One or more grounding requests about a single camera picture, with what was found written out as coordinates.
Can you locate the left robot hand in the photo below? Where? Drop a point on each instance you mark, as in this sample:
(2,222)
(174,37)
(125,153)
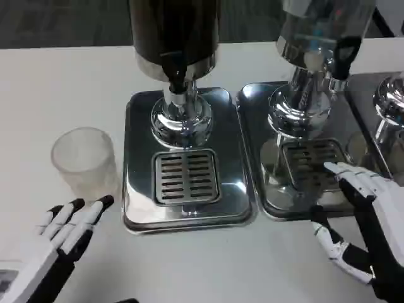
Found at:
(47,252)

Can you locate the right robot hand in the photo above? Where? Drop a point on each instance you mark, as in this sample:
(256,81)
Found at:
(385,221)

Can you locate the chrome dispenser pedestal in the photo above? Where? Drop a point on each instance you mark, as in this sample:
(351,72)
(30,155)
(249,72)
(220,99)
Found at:
(388,98)

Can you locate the dark drink dispenser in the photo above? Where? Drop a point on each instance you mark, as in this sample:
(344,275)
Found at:
(173,28)

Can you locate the steel drip tray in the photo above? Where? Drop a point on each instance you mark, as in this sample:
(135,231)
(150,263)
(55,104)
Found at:
(252,126)
(139,132)
(360,94)

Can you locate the clear ribbed glass cup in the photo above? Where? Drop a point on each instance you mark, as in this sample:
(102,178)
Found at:
(82,164)

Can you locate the clear drink dispenser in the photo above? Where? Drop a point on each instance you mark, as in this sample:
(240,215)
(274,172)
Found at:
(300,104)

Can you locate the black tap with chrome nozzle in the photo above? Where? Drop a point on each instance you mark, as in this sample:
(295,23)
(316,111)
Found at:
(177,79)

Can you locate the steel slotted tray grid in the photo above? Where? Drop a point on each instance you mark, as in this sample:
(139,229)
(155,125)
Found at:
(309,158)
(186,176)

